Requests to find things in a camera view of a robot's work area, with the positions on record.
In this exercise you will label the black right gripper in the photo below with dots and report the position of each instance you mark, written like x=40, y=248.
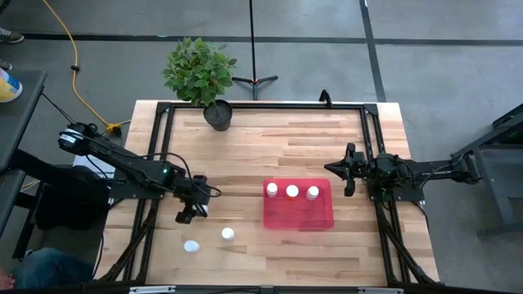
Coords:
x=365, y=167

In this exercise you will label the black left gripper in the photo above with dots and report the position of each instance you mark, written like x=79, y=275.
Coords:
x=196, y=190

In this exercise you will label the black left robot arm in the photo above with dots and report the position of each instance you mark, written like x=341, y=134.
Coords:
x=130, y=165

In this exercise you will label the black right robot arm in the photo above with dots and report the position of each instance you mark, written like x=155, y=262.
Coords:
x=441, y=169

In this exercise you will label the red plastic basket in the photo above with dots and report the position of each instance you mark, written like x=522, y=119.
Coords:
x=294, y=214

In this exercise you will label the black office chair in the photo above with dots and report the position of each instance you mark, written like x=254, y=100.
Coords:
x=73, y=200

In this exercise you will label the white flat box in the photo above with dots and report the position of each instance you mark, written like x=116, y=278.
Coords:
x=81, y=162

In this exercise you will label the black tripod stand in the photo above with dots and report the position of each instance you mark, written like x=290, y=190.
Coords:
x=254, y=81

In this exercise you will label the potted green plant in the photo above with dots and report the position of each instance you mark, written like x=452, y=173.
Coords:
x=200, y=69

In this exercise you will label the person's leg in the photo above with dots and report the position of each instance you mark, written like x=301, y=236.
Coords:
x=53, y=271

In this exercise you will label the dark metal side table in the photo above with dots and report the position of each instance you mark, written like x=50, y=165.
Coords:
x=502, y=175

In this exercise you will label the grey desk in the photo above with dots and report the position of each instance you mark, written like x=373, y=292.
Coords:
x=16, y=122

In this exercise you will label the person's hand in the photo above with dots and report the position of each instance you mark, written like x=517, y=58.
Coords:
x=4, y=281

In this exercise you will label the yellow blue white package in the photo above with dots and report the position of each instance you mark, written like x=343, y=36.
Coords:
x=8, y=87

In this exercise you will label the person's shoe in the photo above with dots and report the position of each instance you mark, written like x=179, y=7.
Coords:
x=4, y=64
x=10, y=36

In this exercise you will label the black curved bracket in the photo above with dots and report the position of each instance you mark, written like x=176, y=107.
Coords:
x=324, y=98

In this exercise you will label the silver metal bracket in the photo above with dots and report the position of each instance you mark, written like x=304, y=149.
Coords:
x=380, y=290
x=152, y=289

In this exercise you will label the black metal table frame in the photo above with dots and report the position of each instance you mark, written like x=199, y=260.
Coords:
x=265, y=105

